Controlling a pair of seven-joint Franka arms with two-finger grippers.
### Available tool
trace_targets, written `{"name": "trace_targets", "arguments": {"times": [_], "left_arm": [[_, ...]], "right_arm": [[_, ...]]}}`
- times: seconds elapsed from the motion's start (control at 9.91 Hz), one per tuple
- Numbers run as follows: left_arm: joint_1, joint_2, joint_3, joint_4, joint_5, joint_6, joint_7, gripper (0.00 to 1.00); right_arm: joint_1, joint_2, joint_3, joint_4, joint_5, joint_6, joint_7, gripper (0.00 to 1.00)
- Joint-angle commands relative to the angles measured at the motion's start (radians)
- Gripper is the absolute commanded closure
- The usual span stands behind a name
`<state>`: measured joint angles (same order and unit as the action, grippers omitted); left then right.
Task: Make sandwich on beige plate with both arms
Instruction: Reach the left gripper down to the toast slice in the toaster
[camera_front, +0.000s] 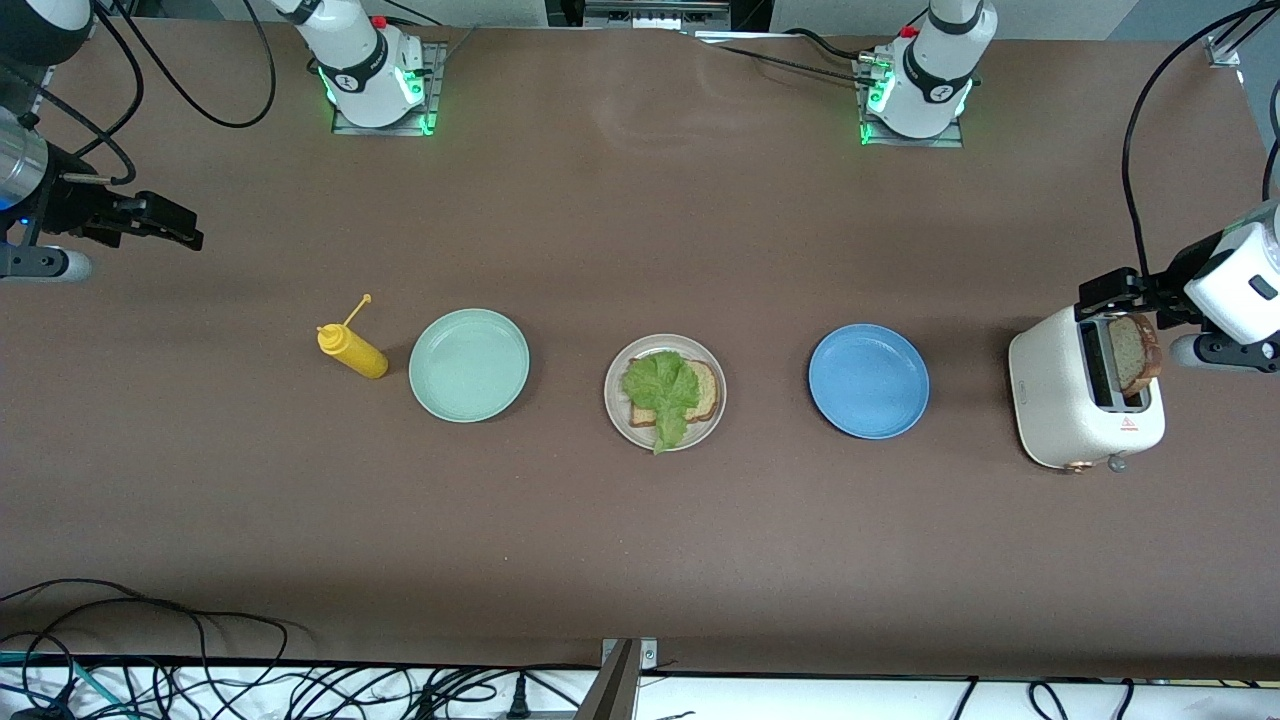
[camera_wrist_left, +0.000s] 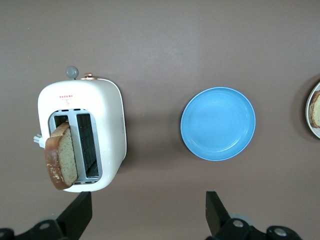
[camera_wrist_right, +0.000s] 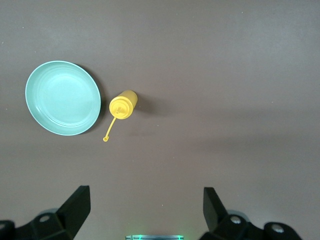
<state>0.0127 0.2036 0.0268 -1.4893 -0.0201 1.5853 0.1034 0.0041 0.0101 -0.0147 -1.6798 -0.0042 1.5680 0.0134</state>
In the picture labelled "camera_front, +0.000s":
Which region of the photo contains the teal cable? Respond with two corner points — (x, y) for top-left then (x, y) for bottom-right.
(0, 648), (136, 719)

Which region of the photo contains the white toaster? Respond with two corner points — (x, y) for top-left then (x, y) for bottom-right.
(1008, 303), (1167, 474)

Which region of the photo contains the mint green plate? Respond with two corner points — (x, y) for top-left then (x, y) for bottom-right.
(408, 308), (531, 424)

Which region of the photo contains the black metal equipment box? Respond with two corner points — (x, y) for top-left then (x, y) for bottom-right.
(545, 0), (771, 33)

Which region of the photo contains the beige plate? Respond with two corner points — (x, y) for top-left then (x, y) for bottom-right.
(603, 333), (728, 452)

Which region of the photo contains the aluminium frame bracket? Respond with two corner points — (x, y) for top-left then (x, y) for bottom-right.
(1205, 0), (1280, 69)

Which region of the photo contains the blue plate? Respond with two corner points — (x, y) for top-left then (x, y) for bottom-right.
(808, 323), (931, 440)

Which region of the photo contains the black corrugated cable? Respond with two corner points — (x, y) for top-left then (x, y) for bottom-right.
(785, 28), (886, 69)

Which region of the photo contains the aluminium profile post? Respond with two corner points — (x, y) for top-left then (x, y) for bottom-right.
(575, 638), (661, 720)

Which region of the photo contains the yellow mustard squeeze bottle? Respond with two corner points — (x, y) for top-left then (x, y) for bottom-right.
(316, 293), (390, 381)

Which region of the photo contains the toasted bread slice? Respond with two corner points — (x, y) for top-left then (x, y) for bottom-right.
(628, 358), (721, 428)
(1107, 313), (1164, 397)

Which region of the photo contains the green lettuce leaf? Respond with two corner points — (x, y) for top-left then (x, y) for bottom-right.
(622, 350), (703, 456)

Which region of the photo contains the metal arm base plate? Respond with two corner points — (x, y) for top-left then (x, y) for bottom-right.
(330, 40), (447, 136)
(855, 55), (966, 149)

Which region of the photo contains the thin black cable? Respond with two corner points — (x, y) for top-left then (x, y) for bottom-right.
(700, 40), (873, 87)

